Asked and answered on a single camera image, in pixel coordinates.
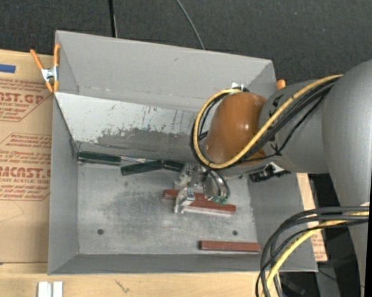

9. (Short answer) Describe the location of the red-brown flat block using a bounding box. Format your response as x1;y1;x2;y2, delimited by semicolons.
161;188;210;206
197;238;262;255
181;199;238;217

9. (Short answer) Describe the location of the grey metal bin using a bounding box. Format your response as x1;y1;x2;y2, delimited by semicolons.
38;30;335;294

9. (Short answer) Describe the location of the black cylinder on white bracket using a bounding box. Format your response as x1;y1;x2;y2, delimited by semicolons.
248;161;292;186

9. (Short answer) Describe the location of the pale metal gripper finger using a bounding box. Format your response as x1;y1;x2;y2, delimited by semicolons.
172;186;197;215
172;172;193;191

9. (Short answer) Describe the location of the brown cardboard board, red print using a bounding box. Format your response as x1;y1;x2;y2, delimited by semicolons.
0;48;342;289

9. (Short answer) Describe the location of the dark green flat block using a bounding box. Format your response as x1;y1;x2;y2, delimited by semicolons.
162;160;186;172
77;151;124;166
120;157;164;179

